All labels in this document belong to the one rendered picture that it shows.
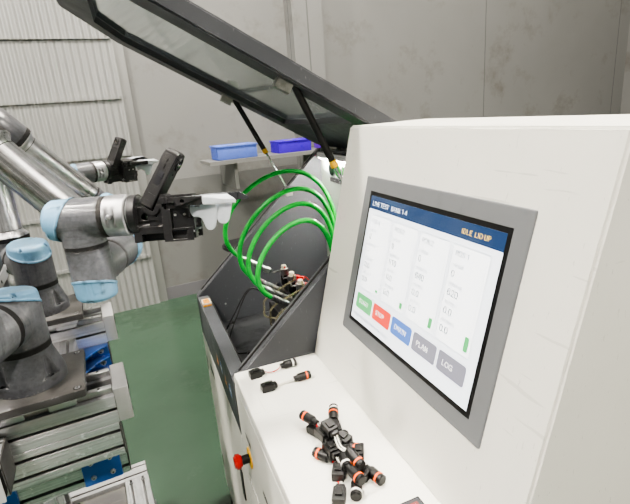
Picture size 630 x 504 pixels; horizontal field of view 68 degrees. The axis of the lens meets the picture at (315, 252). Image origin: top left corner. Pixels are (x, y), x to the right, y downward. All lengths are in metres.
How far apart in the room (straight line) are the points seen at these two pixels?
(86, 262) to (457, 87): 5.28
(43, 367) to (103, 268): 0.37
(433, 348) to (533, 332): 0.20
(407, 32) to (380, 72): 0.52
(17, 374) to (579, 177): 1.12
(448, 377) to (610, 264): 0.30
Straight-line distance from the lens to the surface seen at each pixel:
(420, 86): 5.54
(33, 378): 1.23
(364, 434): 0.99
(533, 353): 0.67
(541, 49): 6.87
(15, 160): 1.10
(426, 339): 0.83
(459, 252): 0.77
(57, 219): 0.93
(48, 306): 1.69
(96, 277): 0.94
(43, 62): 4.31
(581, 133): 0.65
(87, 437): 1.31
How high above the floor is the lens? 1.59
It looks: 17 degrees down
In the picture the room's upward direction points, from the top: 5 degrees counter-clockwise
